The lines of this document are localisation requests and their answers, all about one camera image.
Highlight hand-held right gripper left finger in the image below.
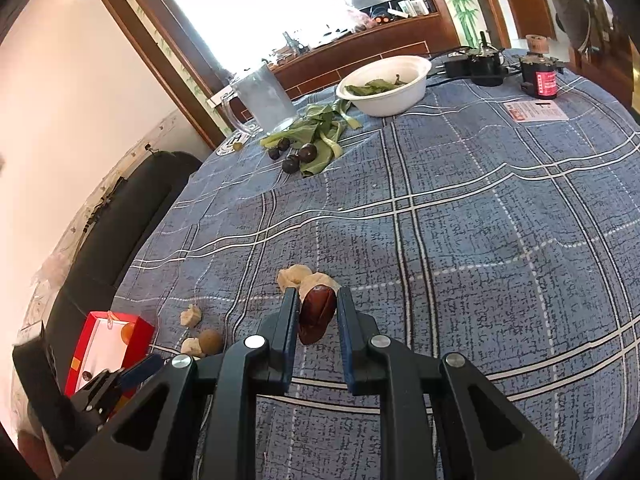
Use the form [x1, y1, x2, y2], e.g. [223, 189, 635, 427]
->
[60, 287, 301, 480]

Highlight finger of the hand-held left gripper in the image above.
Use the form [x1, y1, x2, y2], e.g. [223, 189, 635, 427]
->
[69, 353, 165, 418]

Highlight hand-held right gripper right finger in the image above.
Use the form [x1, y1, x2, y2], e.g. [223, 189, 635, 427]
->
[336, 286, 581, 480]

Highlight red date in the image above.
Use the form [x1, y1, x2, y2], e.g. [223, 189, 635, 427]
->
[298, 284, 337, 346]

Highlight red box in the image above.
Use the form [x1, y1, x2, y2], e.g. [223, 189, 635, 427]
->
[64, 311, 156, 411]

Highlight brown round fruit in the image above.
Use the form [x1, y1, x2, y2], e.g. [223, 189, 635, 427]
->
[198, 329, 223, 358]

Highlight black sofa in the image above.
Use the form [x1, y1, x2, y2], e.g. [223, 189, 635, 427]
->
[12, 150, 203, 411]

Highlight blue plaid tablecloth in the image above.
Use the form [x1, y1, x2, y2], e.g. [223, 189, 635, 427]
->
[112, 49, 640, 480]

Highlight green vegetable leaves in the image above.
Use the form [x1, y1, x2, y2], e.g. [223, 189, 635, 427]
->
[260, 100, 364, 179]

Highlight glass pitcher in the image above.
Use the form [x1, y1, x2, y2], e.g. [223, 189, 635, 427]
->
[220, 64, 299, 136]

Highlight white bowl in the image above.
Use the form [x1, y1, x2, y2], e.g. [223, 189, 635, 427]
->
[336, 55, 433, 118]

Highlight green leaves in bowl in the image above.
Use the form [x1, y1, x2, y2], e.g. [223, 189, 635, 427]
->
[344, 75, 408, 97]

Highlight wooden cabinet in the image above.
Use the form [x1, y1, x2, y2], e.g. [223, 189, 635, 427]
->
[267, 10, 461, 102]

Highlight black power adapter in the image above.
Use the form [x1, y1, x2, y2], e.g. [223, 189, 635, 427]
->
[442, 57, 471, 80]

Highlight white and red card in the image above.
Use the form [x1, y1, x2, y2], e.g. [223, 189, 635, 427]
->
[502, 100, 570, 124]

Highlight black device with red label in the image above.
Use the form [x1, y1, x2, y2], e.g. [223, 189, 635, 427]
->
[519, 52, 566, 100]

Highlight wooden chair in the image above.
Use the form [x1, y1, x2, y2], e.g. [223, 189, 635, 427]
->
[567, 0, 636, 107]

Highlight grey garment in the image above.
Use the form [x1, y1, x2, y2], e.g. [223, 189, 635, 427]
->
[552, 0, 601, 49]

